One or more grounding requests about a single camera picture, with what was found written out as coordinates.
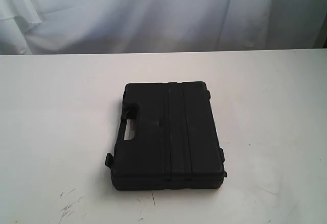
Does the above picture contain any black plastic tool case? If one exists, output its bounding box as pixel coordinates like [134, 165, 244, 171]
[105, 81, 227, 191]

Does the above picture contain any white backdrop curtain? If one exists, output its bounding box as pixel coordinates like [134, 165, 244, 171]
[1, 0, 326, 55]

